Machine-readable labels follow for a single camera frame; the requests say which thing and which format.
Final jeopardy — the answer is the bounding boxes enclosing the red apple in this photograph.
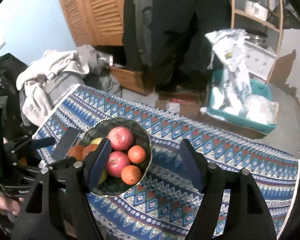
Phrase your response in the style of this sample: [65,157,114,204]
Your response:
[106,151,130,178]
[107,126,134,151]

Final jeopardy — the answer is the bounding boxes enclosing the large orange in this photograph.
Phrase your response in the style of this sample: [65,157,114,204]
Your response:
[121,165,142,185]

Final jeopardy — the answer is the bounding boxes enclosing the small orange tangerine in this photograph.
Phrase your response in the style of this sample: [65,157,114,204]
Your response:
[68,145,84,161]

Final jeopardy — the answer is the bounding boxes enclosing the green yellow pear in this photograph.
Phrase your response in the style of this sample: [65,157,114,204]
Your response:
[90,138,103,145]

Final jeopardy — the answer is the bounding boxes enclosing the person's left hand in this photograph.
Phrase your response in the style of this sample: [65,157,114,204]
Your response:
[0,191,24,216]

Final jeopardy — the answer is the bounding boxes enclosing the dark green glass bowl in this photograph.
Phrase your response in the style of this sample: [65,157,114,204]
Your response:
[78,117,152,196]

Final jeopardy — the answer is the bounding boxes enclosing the pile of grey clothes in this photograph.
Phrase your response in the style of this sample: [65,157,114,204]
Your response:
[16,45,122,126]

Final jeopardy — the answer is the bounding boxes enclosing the patterned blue tablecloth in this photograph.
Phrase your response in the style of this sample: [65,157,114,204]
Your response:
[34,85,300,239]

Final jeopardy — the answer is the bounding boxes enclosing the clear plastic bag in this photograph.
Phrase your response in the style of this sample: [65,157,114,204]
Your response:
[242,94,279,125]

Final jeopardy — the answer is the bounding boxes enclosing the teal cardboard box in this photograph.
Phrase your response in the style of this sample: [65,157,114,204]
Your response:
[206,70,279,135]

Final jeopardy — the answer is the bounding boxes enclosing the brown cardboard box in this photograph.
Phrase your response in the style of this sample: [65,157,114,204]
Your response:
[155,92,201,119]

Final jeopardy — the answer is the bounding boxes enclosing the wooden louvered cabinet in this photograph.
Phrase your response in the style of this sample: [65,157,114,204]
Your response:
[59,0,125,47]

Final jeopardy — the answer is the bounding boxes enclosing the hanging dark clothes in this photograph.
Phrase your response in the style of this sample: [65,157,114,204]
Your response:
[122,0,231,92]

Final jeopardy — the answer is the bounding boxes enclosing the white rice bag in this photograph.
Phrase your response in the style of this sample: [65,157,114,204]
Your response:
[205,29,252,117]

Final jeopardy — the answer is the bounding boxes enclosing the wooden shelf rack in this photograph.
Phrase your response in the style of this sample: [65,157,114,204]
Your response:
[230,0,283,83]

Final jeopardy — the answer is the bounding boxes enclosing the metal pot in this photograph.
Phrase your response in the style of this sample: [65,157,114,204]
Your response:
[244,0,269,21]

